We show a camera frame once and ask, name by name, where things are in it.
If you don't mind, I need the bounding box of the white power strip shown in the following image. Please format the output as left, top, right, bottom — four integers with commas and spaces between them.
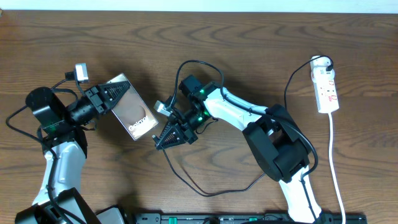
311, 67, 340, 114

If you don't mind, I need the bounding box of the white USB charger adapter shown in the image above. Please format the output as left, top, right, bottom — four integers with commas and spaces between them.
310, 55, 335, 77

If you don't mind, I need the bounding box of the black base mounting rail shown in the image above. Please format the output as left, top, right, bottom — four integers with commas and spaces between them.
133, 213, 368, 224

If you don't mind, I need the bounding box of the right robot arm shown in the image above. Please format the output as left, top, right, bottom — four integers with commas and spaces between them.
153, 75, 322, 223

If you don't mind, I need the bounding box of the black USB charging cable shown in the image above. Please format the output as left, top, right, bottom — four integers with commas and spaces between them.
151, 55, 335, 198

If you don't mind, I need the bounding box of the bronze Galaxy smartphone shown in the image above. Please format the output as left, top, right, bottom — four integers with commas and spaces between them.
108, 73, 159, 141

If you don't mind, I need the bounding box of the black right camera cable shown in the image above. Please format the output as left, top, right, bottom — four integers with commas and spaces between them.
167, 60, 320, 224

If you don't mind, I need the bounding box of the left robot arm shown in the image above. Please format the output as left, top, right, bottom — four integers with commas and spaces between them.
15, 81, 131, 223

